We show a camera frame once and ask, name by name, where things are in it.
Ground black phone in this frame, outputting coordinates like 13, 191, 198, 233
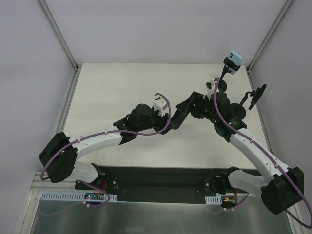
170, 109, 189, 130
248, 84, 267, 110

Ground black round base phone stand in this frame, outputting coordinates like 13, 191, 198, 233
228, 90, 255, 122

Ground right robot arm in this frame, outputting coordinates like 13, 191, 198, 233
172, 92, 304, 214

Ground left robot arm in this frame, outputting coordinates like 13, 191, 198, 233
39, 104, 172, 190

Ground black tall clamp phone stand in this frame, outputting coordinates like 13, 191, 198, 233
218, 57, 229, 93

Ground light blue phone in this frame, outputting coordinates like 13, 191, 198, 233
227, 51, 242, 75

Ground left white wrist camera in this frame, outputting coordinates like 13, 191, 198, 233
153, 95, 168, 117

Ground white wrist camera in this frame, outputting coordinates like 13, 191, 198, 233
153, 95, 168, 117
206, 78, 218, 100

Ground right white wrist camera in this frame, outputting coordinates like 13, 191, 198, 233
206, 78, 218, 100

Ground right white cable duct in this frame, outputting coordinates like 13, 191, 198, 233
205, 195, 222, 205

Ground white cable duct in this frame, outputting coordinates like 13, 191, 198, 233
205, 195, 222, 205
41, 191, 117, 202

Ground left white cable duct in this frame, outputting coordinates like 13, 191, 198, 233
41, 191, 117, 202

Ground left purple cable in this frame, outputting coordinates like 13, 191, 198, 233
40, 92, 173, 181

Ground left aluminium frame post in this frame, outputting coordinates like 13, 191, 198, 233
36, 0, 79, 72

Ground aluminium frame post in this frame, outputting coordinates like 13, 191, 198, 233
246, 0, 295, 74
36, 0, 79, 72

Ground right aluminium frame post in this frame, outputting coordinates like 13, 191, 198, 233
246, 0, 295, 74

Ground aluminium front rail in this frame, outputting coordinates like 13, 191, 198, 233
30, 170, 78, 191

